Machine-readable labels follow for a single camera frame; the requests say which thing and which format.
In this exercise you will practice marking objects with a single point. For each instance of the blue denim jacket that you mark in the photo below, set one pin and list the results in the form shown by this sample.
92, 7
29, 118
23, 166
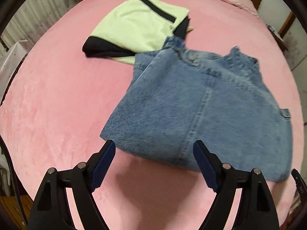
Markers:
178, 96

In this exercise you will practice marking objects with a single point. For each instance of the light green black folded garment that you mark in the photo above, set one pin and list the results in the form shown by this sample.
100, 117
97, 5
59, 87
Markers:
136, 26

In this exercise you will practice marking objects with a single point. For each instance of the dark wooden nightstand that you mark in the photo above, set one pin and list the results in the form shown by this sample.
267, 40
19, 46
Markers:
277, 37

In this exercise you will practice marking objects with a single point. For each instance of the pink bed sheet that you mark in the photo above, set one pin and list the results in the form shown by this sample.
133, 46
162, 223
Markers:
60, 100

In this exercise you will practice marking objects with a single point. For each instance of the white striped curtain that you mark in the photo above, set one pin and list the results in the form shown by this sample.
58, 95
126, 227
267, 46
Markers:
31, 21

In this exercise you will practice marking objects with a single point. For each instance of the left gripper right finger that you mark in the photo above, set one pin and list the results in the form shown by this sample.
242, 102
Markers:
256, 208

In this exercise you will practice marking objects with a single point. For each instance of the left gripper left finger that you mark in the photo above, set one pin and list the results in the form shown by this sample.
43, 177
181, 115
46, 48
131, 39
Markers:
51, 209

